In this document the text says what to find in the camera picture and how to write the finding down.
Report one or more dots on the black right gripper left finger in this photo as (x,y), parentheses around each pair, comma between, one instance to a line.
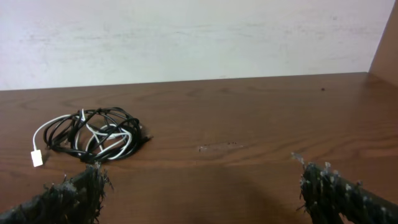
(76,200)

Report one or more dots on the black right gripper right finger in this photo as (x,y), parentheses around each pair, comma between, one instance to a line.
(330,198)

